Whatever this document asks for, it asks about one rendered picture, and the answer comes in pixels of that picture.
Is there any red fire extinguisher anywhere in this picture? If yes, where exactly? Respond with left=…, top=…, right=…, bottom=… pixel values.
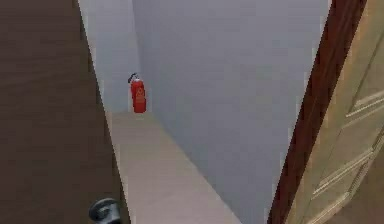
left=127, top=72, right=147, bottom=114

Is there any light wooden panelled door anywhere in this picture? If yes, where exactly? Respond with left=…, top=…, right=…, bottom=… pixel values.
left=267, top=0, right=384, bottom=224

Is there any black round door handle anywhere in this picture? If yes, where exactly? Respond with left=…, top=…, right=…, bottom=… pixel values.
left=88, top=197, right=122, bottom=224

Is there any dark brown room door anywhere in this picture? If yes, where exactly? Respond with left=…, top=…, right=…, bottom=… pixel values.
left=0, top=0, right=132, bottom=224

